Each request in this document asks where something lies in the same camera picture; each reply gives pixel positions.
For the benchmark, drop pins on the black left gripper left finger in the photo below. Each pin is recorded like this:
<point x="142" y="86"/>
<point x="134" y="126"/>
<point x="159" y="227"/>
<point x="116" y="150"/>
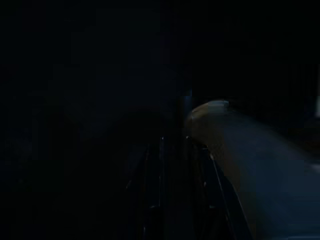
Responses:
<point x="152" y="190"/>

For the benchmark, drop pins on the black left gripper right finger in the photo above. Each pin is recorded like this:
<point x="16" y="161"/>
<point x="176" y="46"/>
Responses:
<point x="207" y="195"/>

